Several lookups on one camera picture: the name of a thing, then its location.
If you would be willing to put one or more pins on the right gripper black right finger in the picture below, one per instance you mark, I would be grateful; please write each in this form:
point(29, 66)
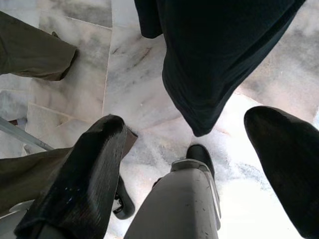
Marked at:
point(286, 169)

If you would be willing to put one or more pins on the chrome clothes rack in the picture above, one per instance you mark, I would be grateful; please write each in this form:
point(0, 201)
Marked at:
point(25, 135)

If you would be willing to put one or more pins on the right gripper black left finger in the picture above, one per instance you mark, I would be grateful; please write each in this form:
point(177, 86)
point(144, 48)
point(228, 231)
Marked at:
point(74, 179)

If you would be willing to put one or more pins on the olive brown trousers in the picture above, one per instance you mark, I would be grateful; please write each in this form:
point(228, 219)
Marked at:
point(30, 49)

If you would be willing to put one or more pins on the black right robot foot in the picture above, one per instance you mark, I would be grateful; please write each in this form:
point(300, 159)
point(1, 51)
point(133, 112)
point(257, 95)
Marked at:
point(199, 155)

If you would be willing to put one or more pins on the grey right robot leg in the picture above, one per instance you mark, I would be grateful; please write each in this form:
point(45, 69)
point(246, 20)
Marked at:
point(174, 204)

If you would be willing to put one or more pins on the black printed T-shirt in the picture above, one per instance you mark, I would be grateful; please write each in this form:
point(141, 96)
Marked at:
point(211, 62)

